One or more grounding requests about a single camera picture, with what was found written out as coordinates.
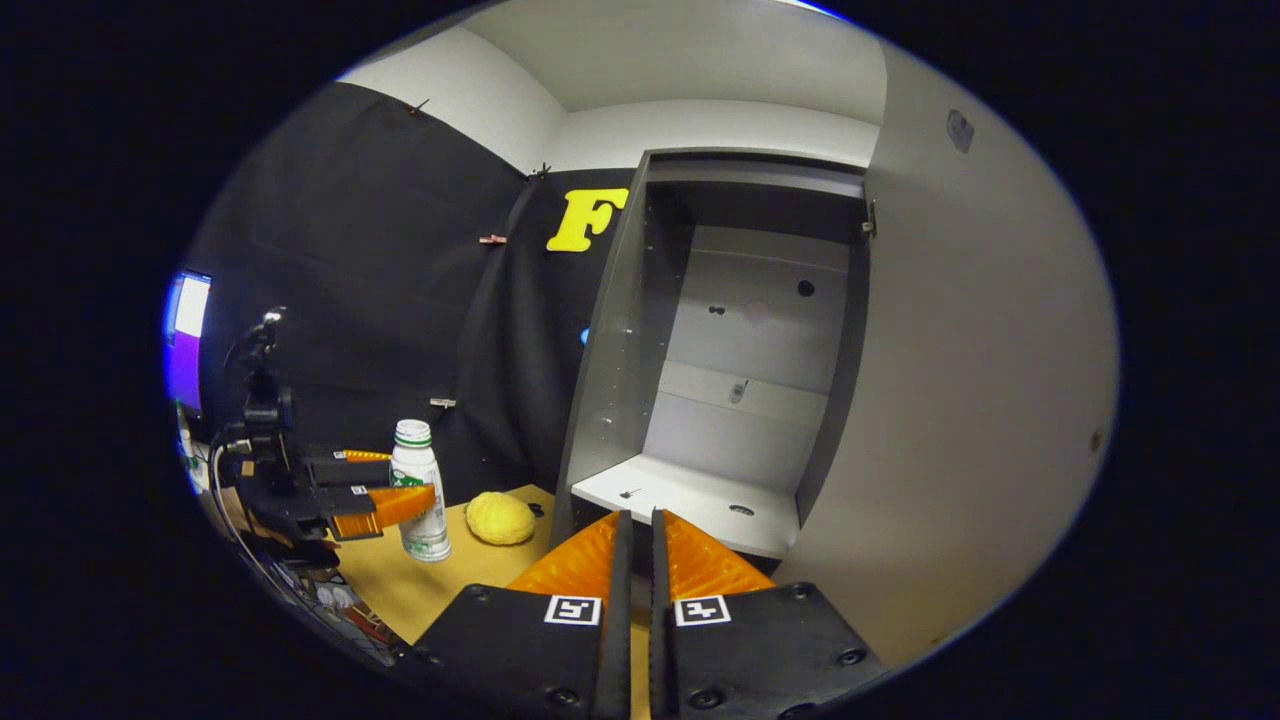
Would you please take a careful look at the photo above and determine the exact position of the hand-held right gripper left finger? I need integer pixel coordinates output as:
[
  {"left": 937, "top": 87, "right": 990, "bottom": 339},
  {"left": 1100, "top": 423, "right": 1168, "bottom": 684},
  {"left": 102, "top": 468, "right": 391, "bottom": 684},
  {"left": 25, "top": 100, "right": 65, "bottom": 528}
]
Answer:
[{"left": 413, "top": 510, "right": 634, "bottom": 720}]

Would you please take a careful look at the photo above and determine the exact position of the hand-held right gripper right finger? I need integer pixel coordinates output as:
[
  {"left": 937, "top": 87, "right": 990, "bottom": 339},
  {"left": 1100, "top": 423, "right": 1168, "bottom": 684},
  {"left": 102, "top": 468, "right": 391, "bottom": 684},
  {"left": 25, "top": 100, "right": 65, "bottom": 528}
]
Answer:
[{"left": 650, "top": 508, "right": 888, "bottom": 720}]

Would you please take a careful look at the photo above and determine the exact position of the white plastic bottle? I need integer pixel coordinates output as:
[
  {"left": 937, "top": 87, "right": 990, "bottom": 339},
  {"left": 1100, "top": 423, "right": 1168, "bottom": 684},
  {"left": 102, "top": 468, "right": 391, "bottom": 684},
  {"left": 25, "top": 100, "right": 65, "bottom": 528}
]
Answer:
[{"left": 389, "top": 419, "right": 452, "bottom": 563}]

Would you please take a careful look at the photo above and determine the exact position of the beige cabinet door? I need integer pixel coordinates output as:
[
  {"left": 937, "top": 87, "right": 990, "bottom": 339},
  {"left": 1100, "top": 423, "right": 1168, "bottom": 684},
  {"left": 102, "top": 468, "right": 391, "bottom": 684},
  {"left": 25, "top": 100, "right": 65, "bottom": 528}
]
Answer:
[{"left": 775, "top": 38, "right": 1121, "bottom": 673}]

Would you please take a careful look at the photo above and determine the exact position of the grey cabinet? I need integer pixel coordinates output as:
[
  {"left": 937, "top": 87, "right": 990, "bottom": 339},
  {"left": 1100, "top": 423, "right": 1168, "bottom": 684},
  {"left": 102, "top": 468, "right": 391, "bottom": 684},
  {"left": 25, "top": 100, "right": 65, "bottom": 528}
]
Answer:
[{"left": 550, "top": 148, "right": 876, "bottom": 563}]

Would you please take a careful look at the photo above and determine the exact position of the yellow bumpy round object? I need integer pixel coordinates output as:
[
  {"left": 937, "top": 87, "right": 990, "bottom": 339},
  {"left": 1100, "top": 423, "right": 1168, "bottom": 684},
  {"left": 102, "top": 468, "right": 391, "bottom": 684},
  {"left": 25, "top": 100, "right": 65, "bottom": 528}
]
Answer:
[{"left": 465, "top": 491, "right": 537, "bottom": 547}]

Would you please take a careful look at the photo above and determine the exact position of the computer monitor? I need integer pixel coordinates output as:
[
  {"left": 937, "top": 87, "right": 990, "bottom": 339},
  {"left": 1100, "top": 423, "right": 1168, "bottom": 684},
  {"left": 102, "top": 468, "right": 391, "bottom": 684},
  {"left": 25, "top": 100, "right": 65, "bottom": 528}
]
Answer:
[{"left": 163, "top": 268, "right": 213, "bottom": 419}]

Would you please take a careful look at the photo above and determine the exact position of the black backdrop cloth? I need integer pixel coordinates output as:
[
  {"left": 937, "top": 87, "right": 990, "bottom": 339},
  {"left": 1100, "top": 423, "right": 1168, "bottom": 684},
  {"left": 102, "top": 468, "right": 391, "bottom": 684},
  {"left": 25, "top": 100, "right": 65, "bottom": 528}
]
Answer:
[{"left": 185, "top": 80, "right": 641, "bottom": 501}]

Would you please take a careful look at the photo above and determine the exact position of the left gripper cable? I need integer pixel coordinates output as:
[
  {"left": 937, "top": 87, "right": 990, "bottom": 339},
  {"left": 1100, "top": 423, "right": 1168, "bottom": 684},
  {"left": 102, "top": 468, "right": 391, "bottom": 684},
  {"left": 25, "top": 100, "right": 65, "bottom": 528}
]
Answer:
[{"left": 208, "top": 440, "right": 293, "bottom": 601}]

